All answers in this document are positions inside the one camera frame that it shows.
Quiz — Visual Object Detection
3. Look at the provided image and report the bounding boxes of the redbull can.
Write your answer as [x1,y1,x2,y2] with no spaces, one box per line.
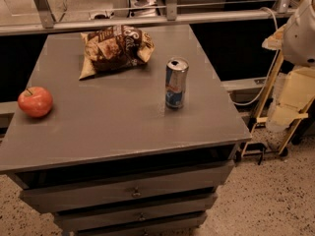
[165,57,189,109]

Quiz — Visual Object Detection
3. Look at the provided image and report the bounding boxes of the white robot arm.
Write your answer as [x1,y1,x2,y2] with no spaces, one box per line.
[282,0,315,67]

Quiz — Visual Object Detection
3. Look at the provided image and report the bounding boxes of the red apple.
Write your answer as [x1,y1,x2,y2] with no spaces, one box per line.
[18,87,53,118]

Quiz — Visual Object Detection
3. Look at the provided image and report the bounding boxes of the grey drawer cabinet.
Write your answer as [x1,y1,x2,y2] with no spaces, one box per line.
[0,24,253,236]

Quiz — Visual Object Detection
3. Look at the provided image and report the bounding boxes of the brown chip bag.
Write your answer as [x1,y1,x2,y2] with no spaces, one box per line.
[80,25,155,80]

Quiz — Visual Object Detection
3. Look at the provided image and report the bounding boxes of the bottom drawer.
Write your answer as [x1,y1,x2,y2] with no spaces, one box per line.
[77,211,207,236]

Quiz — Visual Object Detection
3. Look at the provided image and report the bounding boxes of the drawer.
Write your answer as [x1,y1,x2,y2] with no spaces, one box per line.
[21,160,234,213]
[54,193,218,231]
[77,211,207,236]

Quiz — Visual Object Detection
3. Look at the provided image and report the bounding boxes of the top drawer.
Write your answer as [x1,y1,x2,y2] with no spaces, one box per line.
[21,160,234,213]

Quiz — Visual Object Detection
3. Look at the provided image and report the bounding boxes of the middle drawer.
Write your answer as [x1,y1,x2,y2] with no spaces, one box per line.
[54,193,218,231]

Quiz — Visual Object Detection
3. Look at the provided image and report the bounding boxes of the metal railing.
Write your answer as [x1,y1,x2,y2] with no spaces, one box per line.
[0,0,298,35]

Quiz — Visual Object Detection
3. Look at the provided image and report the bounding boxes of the white cable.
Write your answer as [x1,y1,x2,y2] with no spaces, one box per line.
[231,6,281,107]

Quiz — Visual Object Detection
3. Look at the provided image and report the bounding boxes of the yellow frame stand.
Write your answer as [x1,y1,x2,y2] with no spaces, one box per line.
[240,0,315,159]

